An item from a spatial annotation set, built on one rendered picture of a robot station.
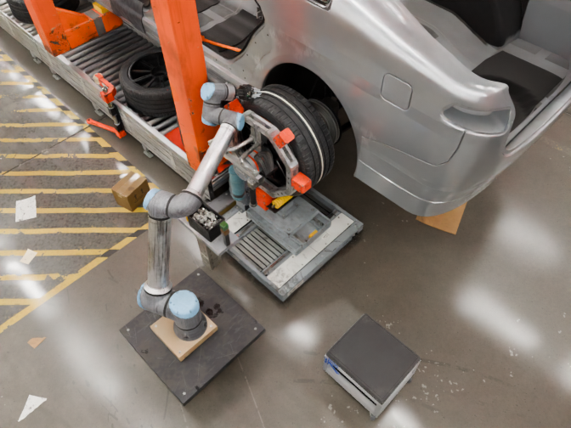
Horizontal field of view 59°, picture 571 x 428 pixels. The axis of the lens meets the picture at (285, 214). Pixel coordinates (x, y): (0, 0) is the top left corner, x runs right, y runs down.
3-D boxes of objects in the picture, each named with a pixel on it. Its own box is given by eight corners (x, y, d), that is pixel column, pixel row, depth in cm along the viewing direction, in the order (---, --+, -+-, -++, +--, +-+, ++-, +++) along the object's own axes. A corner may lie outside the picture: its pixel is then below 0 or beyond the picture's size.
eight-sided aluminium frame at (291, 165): (298, 206, 309) (299, 142, 266) (291, 212, 306) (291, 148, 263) (239, 161, 333) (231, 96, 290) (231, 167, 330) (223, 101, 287)
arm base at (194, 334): (184, 347, 277) (182, 339, 269) (167, 323, 286) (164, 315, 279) (213, 328, 285) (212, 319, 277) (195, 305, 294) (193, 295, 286)
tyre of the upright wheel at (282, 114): (284, 62, 278) (246, 109, 338) (252, 81, 268) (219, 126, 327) (353, 158, 283) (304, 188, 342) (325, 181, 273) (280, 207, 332)
